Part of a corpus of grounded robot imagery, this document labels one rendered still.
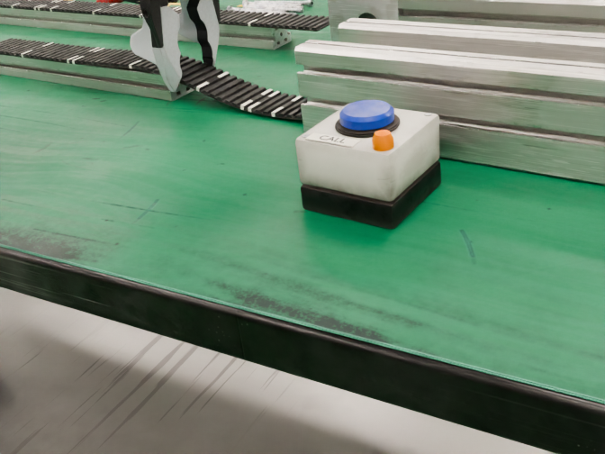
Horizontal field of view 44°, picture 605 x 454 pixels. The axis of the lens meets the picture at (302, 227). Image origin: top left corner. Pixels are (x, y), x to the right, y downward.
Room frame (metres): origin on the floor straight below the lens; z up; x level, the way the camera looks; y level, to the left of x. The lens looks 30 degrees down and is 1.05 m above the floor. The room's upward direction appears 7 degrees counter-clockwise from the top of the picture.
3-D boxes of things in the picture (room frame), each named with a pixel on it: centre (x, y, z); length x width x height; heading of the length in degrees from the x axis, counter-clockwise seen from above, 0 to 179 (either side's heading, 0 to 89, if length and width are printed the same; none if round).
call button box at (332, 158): (0.52, -0.06, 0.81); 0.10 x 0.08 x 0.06; 142
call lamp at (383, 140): (0.47, -0.06, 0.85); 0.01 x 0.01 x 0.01
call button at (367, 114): (0.51, -0.06, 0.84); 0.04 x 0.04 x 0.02
